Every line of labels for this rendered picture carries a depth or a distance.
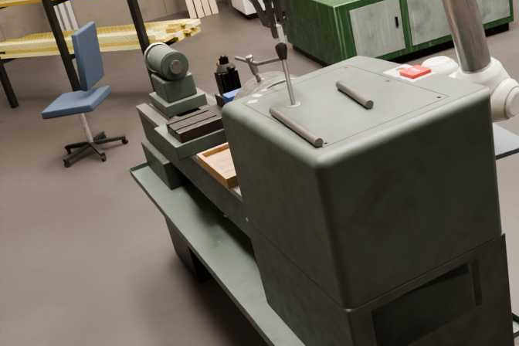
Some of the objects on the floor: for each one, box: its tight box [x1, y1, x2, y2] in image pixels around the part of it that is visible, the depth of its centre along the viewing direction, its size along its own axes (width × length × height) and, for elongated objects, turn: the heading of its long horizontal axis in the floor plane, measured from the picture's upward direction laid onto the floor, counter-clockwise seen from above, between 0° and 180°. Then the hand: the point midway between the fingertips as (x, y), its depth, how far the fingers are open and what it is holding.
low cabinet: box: [279, 0, 514, 67], centre depth 637 cm, size 166×154×66 cm
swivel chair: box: [42, 22, 128, 168], centre depth 526 cm, size 57×54×98 cm
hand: (279, 37), depth 191 cm, fingers closed
